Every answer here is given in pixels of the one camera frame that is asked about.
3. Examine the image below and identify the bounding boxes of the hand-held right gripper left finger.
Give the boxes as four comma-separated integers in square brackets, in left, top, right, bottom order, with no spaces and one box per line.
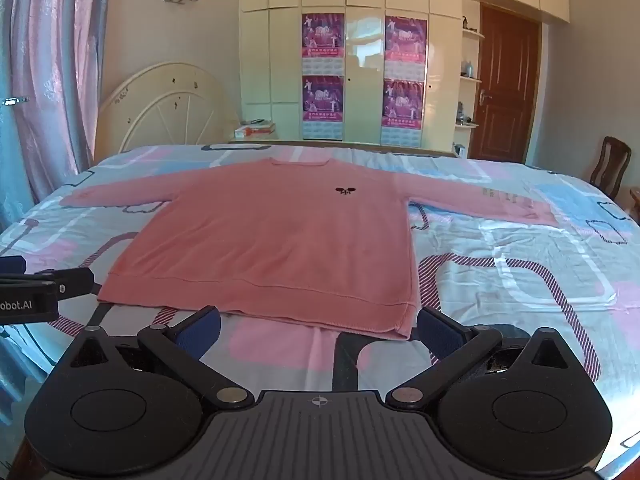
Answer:
[70,305,253,411]

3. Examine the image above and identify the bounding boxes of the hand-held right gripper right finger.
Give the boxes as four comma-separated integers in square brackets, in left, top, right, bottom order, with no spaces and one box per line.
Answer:
[385,306,573,409]

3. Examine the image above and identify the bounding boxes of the pink sweater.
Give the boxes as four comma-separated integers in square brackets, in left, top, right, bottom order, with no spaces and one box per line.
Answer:
[60,157,560,342]

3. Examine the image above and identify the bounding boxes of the patterned bed sheet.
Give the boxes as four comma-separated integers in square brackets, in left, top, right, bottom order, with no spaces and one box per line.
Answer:
[0,142,640,480]

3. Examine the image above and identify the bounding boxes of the pink sheer curtain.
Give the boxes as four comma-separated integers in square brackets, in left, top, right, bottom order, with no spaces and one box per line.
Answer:
[0,0,115,233]

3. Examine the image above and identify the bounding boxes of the cream round headboard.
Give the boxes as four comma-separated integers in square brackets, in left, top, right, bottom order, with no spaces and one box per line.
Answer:
[95,62,242,154]

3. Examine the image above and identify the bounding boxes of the stack of books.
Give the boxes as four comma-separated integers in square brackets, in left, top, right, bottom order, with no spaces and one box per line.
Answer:
[233,121,279,140]

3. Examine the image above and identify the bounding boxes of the wooden chair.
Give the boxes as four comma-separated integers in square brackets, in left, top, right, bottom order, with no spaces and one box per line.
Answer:
[588,135,632,197]

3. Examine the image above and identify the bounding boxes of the brown wooden door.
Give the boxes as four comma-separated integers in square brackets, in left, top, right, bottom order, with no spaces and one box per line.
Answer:
[472,2,542,164]

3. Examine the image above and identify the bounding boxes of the cream corner shelves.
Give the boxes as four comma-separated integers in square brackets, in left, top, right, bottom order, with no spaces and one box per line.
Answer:
[454,14,486,132]

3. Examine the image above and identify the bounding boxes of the cream wardrobe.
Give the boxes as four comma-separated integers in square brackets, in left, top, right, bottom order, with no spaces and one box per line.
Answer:
[238,0,572,162]

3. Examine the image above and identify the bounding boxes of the purple wall poster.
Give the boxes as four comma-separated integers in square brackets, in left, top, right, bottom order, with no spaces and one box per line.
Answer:
[301,75,345,141]
[301,12,346,77]
[380,79,425,149]
[384,15,429,81]

